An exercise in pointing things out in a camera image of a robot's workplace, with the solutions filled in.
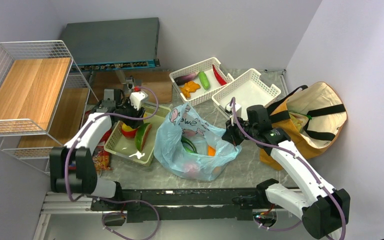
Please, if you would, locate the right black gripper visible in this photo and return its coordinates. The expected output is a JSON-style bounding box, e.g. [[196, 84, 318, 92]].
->
[[222, 114, 258, 146]]

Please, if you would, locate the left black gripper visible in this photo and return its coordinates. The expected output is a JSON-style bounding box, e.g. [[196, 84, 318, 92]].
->
[[116, 97, 146, 129]]

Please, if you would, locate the orange toy carrot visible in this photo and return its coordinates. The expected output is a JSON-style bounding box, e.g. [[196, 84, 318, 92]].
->
[[207, 145, 217, 157]]

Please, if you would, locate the red toy apple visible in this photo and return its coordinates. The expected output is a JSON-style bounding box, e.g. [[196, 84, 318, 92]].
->
[[121, 128, 138, 139]]

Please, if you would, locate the toy watermelon slice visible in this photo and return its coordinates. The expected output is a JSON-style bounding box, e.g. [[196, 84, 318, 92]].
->
[[134, 122, 152, 152]]

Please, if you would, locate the green toy vegetable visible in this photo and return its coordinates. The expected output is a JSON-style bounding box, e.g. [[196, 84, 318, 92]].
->
[[180, 136, 198, 154]]

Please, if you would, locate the blue printed plastic grocery bag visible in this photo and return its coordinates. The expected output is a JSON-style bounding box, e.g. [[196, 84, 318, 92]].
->
[[153, 103, 242, 181]]

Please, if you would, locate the yellow canvas tote bag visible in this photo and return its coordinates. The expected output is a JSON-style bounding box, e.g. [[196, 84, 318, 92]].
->
[[266, 81, 348, 159]]

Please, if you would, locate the yellow toy lemon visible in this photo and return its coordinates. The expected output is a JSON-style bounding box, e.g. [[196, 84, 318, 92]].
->
[[121, 123, 135, 132]]

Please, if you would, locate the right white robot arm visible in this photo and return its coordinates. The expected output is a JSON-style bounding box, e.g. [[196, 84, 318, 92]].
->
[[222, 102, 351, 240]]

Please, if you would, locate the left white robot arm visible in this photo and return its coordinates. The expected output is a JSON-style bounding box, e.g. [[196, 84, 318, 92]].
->
[[49, 86, 149, 210]]

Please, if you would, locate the light green plastic basket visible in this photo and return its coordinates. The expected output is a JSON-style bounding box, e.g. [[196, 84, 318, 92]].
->
[[104, 106, 171, 167]]

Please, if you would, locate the empty white plastic basket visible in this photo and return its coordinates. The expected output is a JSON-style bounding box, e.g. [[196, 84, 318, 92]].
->
[[211, 68, 282, 120]]

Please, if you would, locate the red snack packet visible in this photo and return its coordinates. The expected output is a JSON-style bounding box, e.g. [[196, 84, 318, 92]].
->
[[79, 112, 113, 149]]

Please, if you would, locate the red toy chili pepper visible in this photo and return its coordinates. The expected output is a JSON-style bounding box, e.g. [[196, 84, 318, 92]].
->
[[212, 64, 228, 86]]

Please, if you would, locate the green toy cucumber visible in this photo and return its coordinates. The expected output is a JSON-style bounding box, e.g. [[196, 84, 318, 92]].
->
[[198, 71, 211, 91]]

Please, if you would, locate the white basket with vegetables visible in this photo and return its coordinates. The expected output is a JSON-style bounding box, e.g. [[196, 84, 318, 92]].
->
[[169, 57, 234, 106]]

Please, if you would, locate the orange toy ginger root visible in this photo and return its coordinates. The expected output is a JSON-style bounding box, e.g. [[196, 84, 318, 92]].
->
[[179, 81, 201, 99]]

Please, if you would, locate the purple toy eggplant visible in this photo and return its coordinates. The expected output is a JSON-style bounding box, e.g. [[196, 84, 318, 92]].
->
[[174, 72, 198, 86]]

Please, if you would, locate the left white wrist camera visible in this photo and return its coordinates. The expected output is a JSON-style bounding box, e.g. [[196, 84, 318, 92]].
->
[[129, 87, 149, 111]]

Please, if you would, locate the grey metal camera stand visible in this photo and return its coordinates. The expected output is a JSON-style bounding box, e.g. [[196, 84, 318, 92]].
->
[[115, 70, 142, 91]]

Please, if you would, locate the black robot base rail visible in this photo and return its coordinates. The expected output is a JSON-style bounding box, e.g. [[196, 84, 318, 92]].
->
[[90, 187, 273, 223]]

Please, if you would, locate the white wire shelf rack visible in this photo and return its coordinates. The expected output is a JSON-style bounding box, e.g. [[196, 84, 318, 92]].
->
[[0, 40, 97, 175]]

